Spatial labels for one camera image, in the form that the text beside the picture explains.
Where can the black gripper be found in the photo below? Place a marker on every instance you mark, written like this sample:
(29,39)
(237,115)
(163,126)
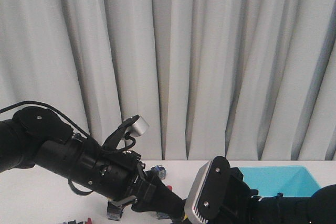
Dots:
(119,176)
(235,207)

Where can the yellow mushroom push button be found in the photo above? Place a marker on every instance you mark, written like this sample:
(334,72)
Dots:
(113,212)

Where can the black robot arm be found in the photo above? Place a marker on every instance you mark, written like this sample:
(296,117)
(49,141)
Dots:
(37,136)
(318,208)

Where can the light blue plastic box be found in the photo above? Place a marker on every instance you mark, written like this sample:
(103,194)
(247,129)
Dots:
(292,181)

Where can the upright green push button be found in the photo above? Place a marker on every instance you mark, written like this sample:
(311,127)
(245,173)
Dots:
(162,216)

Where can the lying green push button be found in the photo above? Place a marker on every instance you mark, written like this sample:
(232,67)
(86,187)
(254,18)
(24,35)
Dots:
(155,173)

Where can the red push button lying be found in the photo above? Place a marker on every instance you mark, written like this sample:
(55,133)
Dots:
(87,221)

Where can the white pleated curtain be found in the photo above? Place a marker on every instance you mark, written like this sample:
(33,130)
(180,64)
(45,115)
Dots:
(248,79)

